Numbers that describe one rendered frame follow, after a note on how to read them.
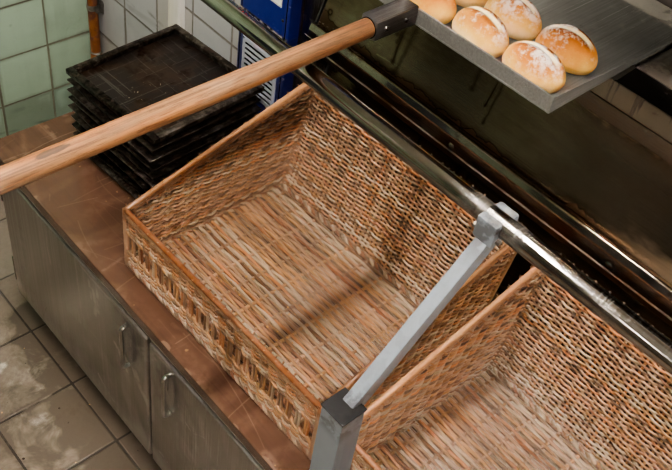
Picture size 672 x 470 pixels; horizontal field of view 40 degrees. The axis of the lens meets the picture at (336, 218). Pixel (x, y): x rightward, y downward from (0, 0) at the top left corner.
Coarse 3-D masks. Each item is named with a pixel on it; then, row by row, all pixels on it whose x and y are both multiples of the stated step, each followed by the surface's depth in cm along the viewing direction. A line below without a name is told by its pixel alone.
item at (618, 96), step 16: (608, 80) 136; (624, 80) 135; (640, 80) 136; (656, 80) 136; (608, 96) 137; (624, 96) 135; (640, 96) 133; (656, 96) 133; (624, 112) 136; (640, 112) 134; (656, 112) 132; (656, 128) 133
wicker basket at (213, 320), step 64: (256, 128) 179; (320, 128) 186; (192, 192) 177; (256, 192) 192; (320, 192) 190; (384, 192) 177; (128, 256) 174; (192, 256) 179; (256, 256) 181; (320, 256) 183; (384, 256) 182; (448, 256) 171; (512, 256) 160; (192, 320) 164; (256, 320) 170; (320, 320) 172; (384, 320) 173; (448, 320) 157; (256, 384) 155; (320, 384) 161; (384, 384) 154
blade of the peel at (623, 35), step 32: (384, 0) 142; (544, 0) 148; (576, 0) 150; (608, 0) 151; (448, 32) 134; (608, 32) 144; (640, 32) 145; (480, 64) 132; (608, 64) 137; (544, 96) 126; (576, 96) 130
